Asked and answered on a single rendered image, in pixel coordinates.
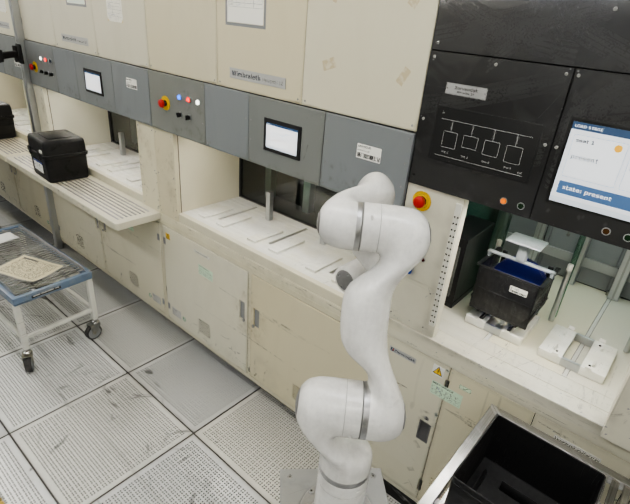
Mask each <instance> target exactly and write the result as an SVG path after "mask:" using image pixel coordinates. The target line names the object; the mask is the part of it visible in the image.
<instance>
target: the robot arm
mask: <svg viewBox="0 0 630 504"><path fill-rule="evenodd" d="M394 198H395V191H394V186H393V184H392V182H391V180H390V179H389V178H388V177H387V176H386V175H385V174H383V173H380V172H372V173H369V174H367V175H366V176H364V177H363V178H362V179H361V181H360V182H359V184H358V186H356V187H352V188H349V189H346V190H344V191H341V192H339V193H337V194H336V195H334V196H333V197H331V198H330V199H329V200H328V201H327V202H326V203H325V204H324V205H323V206H322V208H321V209H320V211H319V213H318V217H317V231H318V234H319V236H320V237H321V239H322V240H323V241H324V242H325V243H326V244H328V245H330V246H332V247H335V248H339V249H345V250H351V251H352V253H353V254H354V256H355V257H356V258H355V259H353V260H352V261H350V262H348V263H346V264H344V265H342V266H340V267H338V268H337V270H336V271H335V282H336V284H337V286H338V287H339V288H340V289H341V290H342V291H343V292H344V295H343V300H342V308H341V317H340V334H341V340H342V343H343V345H344V347H345V349H346V351H347V353H348V354H349V355H350V357H351V358H352V359H353V360H355V361H356V362H357V363H358V364H359V365H360V366H361V367H362V368H363V369H364V370H365V371H366V373H367V375H368V380H367V381H362V380H354V379H346V378H338V377H328V376H318V377H312V378H310V379H308V380H306V381H305V382H304V383H303V384H302V386H301V387H300V389H299V390H298V392H297V396H296V402H295V414H296V419H297V422H298V424H299V427H300V429H301V430H302V432H303V433H304V435H305V436H306V438H307V439H308V440H309V441H310V442H311V444H312V445H313V446H314V447H315V448H316V449H317V450H318V451H319V452H320V456H319V465H318V473H317V482H316V485H314V486H313V487H311V488H310V489H309V490H308V491H307V492H306V493H305V495H304V496H303V498H302V500H301V503H300V504H371V502H370V500H369V499H368V497H367V496H366V491H367V486H368V481H369V476H370V471H371V465H372V449H371V446H370V444H369V442H368V441H375V442H386V441H390V440H393V439H395V438H397V437H398V436H399V435H400V434H401V432H402V431H403V429H404V427H405V421H406V410H405V404H404V400H403V397H402V394H401V391H400V388H399V386H398V383H397V381H396V378H395V376H394V373H393V370H392V367H391V364H390V360H389V355H388V346H387V333H388V323H389V315H390V307H391V301H392V296H393V292H394V290H395V288H396V286H397V285H398V283H399V282H400V281H401V280H402V279H403V278H404V277H405V276H406V274H407V273H408V272H409V271H411V270H412V269H413V268H414V267H415V266H416V265H417V264H418V263H419V262H420V261H421V260H422V259H423V258H424V257H425V255H426V253H427V252H428V249H429V247H430V243H431V232H432V231H431V227H430V224H429V222H428V220H427V219H426V217H425V216H424V215H423V214H422V213H421V212H419V211H418V210H415V209H413V208H409V207H404V206H397V205H393V202H394Z"/></svg>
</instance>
